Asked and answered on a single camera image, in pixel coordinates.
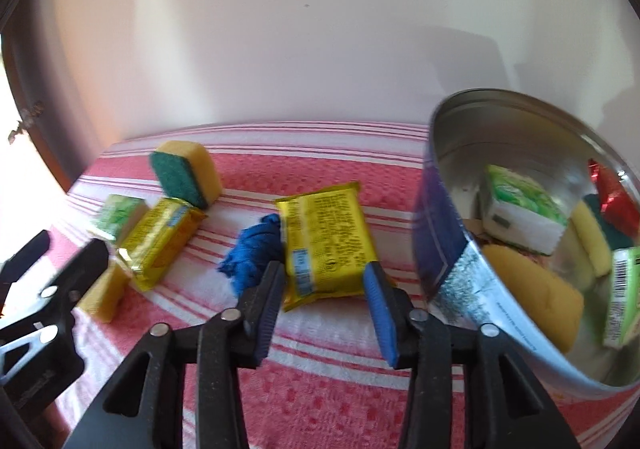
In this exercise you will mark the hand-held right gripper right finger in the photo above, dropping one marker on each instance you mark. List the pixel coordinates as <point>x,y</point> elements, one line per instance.
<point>382,314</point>

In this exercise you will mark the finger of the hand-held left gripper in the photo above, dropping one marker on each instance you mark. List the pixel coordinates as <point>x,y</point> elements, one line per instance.
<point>85,269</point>
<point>25,256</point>

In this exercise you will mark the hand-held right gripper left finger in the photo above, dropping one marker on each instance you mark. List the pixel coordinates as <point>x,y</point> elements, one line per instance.
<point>270,309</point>

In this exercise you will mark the plain yellow sponge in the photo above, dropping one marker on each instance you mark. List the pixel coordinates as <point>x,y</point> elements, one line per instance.
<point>107,296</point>

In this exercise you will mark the blue cloth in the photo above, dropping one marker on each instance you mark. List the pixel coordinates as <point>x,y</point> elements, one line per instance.
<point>250,254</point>

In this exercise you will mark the green tissue pack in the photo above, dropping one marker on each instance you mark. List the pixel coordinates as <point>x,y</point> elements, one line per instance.
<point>120,216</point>
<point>520,199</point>
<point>622,294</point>

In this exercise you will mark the yellow snack packet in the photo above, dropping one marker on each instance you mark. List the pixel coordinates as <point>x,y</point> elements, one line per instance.
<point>160,239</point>
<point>325,239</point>

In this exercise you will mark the round blue cookie tin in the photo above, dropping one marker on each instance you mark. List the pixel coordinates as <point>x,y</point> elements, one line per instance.
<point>450,249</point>

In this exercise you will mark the thick green yellow sponge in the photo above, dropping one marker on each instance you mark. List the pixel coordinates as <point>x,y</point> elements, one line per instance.
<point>190,169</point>

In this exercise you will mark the green-stained yellow sponge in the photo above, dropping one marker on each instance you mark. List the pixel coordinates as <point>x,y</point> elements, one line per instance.
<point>530,294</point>

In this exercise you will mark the red snack packet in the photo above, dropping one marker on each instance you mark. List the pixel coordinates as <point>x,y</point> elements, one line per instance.
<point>617,199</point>

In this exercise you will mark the red white striped tablecloth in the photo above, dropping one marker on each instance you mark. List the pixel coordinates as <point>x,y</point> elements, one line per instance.
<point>325,379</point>

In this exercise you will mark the dark wooden door frame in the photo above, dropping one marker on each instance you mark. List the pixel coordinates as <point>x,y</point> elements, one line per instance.
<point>45,149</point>

